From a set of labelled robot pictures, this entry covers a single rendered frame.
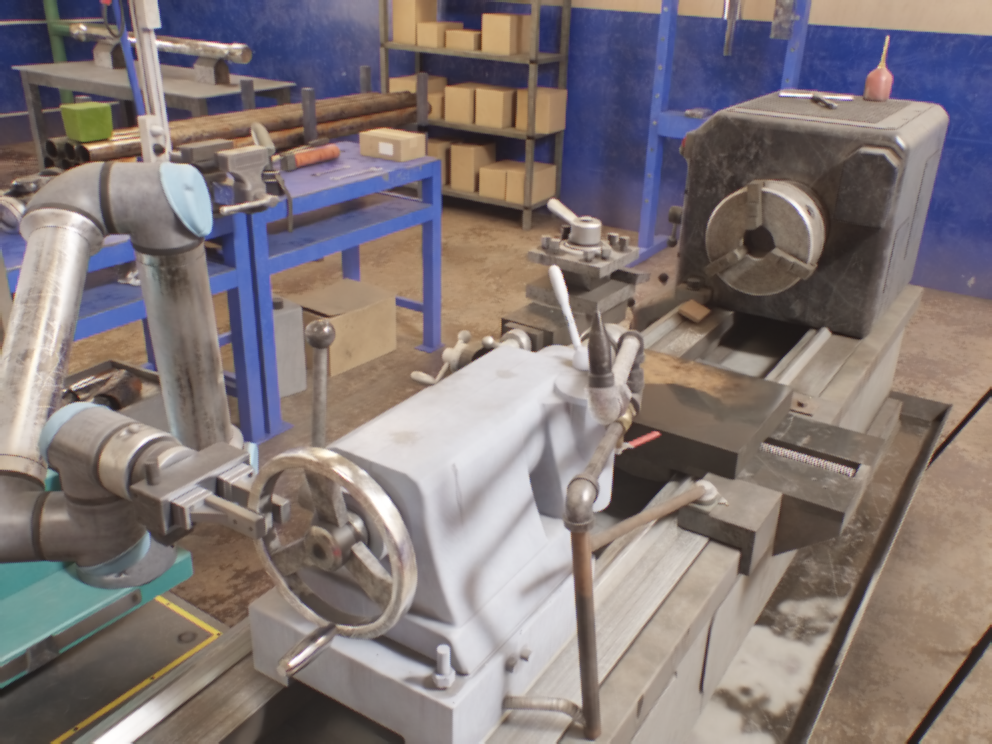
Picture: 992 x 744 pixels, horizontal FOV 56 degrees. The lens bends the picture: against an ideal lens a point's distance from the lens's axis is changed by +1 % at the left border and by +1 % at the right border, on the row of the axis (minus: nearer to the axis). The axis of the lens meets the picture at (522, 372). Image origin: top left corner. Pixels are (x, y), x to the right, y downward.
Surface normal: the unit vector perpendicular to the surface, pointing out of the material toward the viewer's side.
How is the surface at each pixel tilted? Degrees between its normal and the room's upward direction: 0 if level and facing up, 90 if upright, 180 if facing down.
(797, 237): 90
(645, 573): 0
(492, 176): 90
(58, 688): 0
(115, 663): 0
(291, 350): 90
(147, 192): 65
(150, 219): 100
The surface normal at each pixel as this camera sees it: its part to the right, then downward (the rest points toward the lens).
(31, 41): 0.85, 0.25
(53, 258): 0.38, -0.52
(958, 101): -0.52, 0.33
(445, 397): 0.04, -0.91
